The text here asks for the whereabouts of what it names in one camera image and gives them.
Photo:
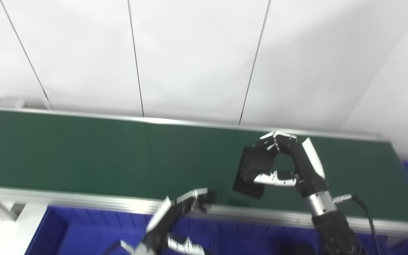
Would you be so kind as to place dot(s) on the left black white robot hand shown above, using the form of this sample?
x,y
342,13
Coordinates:
x,y
161,230

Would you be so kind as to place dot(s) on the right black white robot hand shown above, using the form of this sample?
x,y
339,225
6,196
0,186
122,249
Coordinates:
x,y
308,173

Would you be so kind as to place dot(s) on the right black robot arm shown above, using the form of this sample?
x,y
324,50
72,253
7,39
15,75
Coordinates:
x,y
335,226

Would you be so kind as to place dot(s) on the black cylinder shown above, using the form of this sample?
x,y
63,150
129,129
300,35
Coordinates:
x,y
251,166
296,249

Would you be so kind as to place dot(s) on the green conveyor belt aluminium frame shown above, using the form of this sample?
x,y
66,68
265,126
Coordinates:
x,y
101,156

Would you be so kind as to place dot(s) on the grey conveyor end box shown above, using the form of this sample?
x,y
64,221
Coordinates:
x,y
2,103

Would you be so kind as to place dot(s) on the aluminium conveyor support leg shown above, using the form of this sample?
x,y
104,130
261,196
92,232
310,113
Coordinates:
x,y
0,209

